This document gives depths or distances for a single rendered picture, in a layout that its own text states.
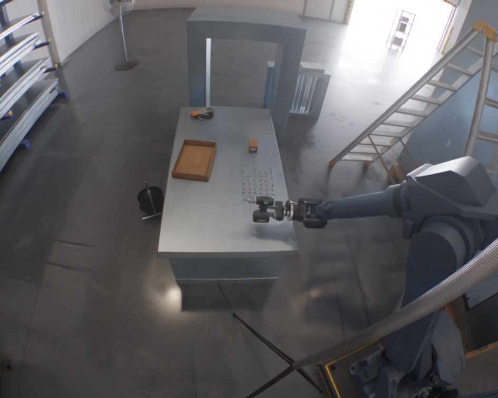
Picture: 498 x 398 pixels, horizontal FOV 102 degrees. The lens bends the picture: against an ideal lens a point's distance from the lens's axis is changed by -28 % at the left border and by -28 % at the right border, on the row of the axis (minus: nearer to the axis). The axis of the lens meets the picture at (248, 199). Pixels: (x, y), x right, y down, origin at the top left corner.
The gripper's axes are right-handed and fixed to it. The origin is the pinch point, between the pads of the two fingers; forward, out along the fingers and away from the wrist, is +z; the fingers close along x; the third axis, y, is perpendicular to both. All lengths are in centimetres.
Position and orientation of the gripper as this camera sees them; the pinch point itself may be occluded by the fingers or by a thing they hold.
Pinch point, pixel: (263, 209)
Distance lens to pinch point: 187.3
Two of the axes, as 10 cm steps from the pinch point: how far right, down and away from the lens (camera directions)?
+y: -0.9, 6.2, 7.8
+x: -0.1, -7.8, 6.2
